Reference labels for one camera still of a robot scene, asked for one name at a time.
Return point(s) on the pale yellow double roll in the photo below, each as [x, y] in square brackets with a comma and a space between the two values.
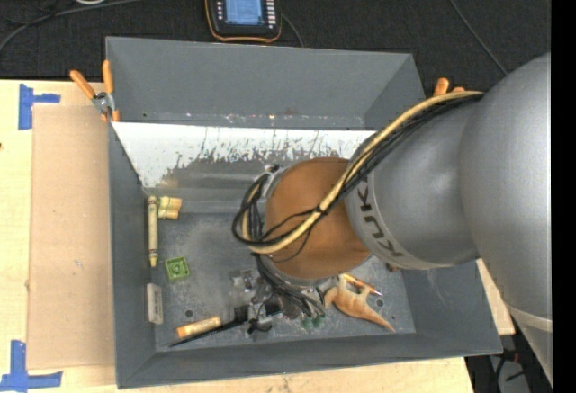
[170, 208]

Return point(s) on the grey metal bin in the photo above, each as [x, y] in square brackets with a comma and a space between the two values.
[252, 81]

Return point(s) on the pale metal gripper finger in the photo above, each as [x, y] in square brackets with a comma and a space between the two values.
[243, 280]

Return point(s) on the yellow crayon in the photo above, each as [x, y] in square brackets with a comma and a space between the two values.
[153, 229]

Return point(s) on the green square block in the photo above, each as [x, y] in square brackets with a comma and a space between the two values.
[177, 268]

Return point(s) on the orange toy dinosaur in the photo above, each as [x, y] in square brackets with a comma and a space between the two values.
[360, 306]

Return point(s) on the brown cardboard board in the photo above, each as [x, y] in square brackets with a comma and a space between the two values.
[67, 225]

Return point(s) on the white flat packet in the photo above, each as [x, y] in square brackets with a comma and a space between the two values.
[154, 303]

